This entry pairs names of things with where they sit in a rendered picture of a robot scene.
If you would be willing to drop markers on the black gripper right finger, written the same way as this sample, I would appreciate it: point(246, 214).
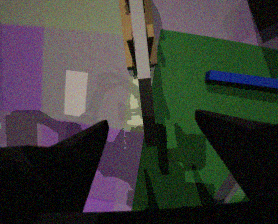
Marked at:
point(249, 149)

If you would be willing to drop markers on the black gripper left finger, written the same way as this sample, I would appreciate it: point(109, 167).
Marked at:
point(64, 170)

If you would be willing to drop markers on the blue golf putter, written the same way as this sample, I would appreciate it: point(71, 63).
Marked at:
point(241, 79)

